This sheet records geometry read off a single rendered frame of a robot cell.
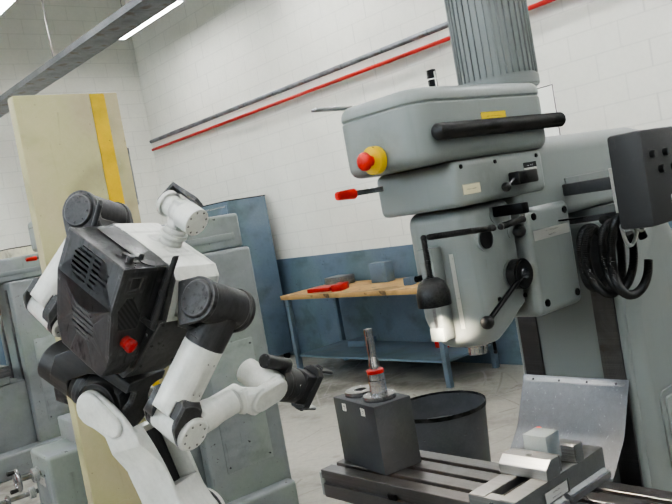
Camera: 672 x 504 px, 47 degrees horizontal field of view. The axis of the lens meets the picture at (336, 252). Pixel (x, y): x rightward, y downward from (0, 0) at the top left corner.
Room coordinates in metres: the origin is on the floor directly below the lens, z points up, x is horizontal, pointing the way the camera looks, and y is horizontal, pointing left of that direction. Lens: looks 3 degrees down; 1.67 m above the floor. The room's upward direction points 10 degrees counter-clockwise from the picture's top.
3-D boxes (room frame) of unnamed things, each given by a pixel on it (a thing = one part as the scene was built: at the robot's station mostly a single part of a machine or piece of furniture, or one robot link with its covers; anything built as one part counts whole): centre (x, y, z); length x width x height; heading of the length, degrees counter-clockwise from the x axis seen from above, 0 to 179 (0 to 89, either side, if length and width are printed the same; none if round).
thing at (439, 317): (1.71, -0.21, 1.45); 0.04 x 0.04 x 0.21; 41
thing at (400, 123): (1.79, -0.30, 1.81); 0.47 x 0.26 x 0.16; 131
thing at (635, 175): (1.72, -0.74, 1.62); 0.20 x 0.09 x 0.21; 131
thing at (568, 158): (2.11, -0.67, 1.66); 0.80 x 0.23 x 0.20; 131
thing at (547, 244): (1.91, -0.44, 1.47); 0.24 x 0.19 x 0.26; 41
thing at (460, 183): (1.81, -0.32, 1.68); 0.34 x 0.24 x 0.10; 131
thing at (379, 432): (2.10, -0.02, 1.06); 0.22 x 0.12 x 0.20; 29
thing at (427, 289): (1.61, -0.19, 1.47); 0.07 x 0.07 x 0.06
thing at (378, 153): (1.63, -0.11, 1.76); 0.06 x 0.02 x 0.06; 41
